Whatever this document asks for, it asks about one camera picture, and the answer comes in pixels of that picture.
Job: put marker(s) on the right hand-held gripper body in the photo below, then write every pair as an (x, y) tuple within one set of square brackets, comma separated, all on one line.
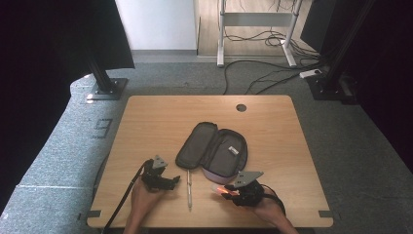
[(248, 190)]

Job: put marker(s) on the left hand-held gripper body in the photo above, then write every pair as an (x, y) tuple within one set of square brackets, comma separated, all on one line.
[(155, 172)]

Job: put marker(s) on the orange pen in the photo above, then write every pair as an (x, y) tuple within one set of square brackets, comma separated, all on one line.
[(222, 191)]

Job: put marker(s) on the clear white ballpoint pen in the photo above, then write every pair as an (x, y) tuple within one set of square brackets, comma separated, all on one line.
[(189, 190)]

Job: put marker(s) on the grey pencil case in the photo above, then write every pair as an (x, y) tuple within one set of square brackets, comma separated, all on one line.
[(212, 151)]

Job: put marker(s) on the black metal stand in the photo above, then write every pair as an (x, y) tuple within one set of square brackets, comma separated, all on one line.
[(331, 81), (105, 83)]

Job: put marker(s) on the white power strip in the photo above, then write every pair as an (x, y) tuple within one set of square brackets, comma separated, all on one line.
[(310, 73)]

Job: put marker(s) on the black curtain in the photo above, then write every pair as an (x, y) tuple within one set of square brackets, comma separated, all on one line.
[(48, 65), (383, 81)]

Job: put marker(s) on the white desk frame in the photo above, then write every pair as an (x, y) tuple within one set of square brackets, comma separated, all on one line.
[(256, 22)]

